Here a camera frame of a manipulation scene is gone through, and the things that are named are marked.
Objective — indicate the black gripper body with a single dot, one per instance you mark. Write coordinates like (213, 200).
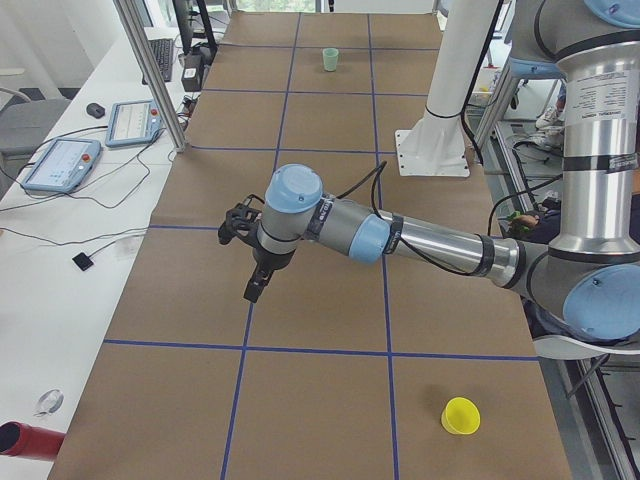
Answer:
(270, 259)

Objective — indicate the aluminium frame post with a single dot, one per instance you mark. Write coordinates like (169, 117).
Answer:
(132, 24)

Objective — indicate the small black square pad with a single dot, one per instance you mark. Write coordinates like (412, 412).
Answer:
(83, 261)

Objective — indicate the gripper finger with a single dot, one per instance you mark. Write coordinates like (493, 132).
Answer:
(256, 284)

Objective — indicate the yellow plastic cup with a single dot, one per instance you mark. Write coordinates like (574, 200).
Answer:
(460, 416)

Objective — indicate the blue teach pendant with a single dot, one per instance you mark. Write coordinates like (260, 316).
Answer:
(133, 123)
(63, 166)

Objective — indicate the seated person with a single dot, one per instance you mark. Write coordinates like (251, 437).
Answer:
(548, 226)

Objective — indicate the green scissors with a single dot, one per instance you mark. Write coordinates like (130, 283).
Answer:
(522, 222)

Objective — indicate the far blue teach pendant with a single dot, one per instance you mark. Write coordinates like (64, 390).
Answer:
(133, 123)

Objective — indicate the black power box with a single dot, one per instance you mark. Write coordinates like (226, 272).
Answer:
(192, 74)

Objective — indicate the clear tape roll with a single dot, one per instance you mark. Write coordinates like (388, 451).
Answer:
(49, 403)

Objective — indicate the black computer mouse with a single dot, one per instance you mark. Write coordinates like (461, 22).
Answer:
(95, 110)

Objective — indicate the grey office chair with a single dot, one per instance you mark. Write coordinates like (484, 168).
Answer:
(24, 125)

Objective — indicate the green plastic cup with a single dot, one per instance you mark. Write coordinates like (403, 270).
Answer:
(330, 57)

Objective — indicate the red cylinder bottle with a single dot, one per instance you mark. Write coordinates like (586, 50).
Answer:
(29, 442)

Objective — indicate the near blue teach pendant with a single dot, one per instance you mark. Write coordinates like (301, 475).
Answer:
(63, 166)

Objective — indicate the black keyboard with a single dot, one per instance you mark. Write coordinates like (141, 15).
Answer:
(163, 51)

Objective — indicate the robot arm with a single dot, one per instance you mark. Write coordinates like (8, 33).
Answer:
(588, 275)

